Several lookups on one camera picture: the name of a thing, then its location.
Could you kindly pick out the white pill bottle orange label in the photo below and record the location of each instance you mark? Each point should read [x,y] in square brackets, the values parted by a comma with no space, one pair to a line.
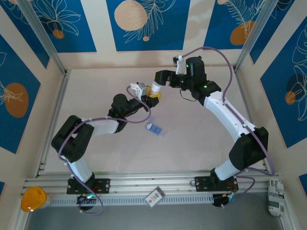
[157,89]

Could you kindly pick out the blue transparent packet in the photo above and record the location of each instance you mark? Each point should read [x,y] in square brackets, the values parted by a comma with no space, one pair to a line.
[157,130]

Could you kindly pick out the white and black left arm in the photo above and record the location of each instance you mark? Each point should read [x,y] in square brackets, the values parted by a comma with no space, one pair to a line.
[80,167]

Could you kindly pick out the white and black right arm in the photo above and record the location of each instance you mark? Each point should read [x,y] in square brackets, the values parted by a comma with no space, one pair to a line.
[230,117]

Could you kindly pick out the blue panel with beige circle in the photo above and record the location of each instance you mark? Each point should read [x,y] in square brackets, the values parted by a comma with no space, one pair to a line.
[168,24]

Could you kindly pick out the white card with red stamp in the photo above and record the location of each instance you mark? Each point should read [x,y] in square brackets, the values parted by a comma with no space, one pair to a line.
[154,197]

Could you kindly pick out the black controller box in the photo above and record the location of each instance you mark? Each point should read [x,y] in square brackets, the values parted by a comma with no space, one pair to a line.
[218,200]
[86,202]

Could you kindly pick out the blue leaf-print wall panel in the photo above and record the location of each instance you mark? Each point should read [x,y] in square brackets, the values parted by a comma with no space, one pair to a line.
[216,24]
[21,24]
[278,24]
[2,188]
[72,24]
[304,182]

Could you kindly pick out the aluminium frame post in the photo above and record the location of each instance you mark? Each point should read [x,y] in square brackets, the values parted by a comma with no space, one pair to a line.
[253,36]
[43,36]

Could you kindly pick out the wide aluminium frame rail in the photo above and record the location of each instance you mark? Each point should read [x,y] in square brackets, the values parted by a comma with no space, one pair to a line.
[144,183]

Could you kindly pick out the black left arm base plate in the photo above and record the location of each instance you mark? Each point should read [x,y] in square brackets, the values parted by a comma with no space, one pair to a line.
[103,187]

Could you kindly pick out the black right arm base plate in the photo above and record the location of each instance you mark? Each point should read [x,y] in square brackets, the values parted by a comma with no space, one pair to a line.
[201,184]

